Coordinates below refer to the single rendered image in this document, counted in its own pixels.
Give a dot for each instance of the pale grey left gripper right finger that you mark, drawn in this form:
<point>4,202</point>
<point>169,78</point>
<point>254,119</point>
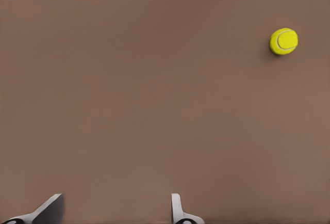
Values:
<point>178,209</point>

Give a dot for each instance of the yellow tennis ball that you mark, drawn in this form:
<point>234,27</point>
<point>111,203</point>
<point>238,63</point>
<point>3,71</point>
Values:
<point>283,41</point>

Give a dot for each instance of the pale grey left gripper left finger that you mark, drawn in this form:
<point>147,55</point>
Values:
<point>49,209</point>

